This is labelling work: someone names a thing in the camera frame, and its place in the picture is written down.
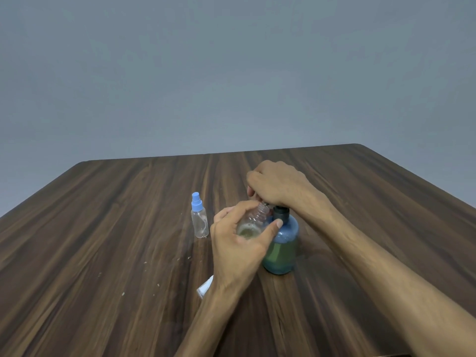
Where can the person's right hand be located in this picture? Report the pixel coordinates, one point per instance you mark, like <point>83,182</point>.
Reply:
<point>284,182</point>

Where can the clear small bottle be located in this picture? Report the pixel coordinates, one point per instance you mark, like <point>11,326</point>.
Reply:
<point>253,223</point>

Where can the person's left hand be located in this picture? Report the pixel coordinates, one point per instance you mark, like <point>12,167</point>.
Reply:
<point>234,260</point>

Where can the blue green pump bottle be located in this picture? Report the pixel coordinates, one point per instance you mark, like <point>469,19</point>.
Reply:
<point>280,254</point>

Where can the white spray cap with tube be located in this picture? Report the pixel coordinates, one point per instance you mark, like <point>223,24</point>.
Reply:
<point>204,288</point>

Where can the blue-capped small spray bottle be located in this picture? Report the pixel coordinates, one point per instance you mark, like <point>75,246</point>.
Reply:
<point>199,223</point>

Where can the person's right forearm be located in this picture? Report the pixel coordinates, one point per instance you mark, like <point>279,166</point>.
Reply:
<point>390,271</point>

